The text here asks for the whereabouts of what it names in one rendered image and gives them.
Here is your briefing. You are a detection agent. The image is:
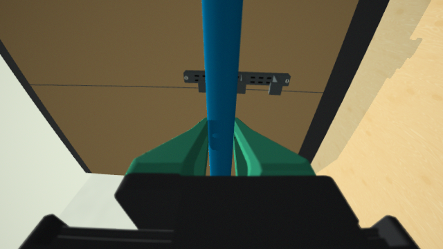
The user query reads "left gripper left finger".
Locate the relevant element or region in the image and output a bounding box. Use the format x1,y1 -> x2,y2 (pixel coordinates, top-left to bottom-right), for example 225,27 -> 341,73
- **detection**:
125,118 -> 209,176

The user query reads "blue bar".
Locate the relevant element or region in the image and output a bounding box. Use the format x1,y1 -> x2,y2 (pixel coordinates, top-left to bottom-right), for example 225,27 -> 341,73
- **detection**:
201,0 -> 243,176

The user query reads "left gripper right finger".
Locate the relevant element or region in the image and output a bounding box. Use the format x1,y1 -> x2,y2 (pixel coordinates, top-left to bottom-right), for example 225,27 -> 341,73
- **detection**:
233,118 -> 316,176

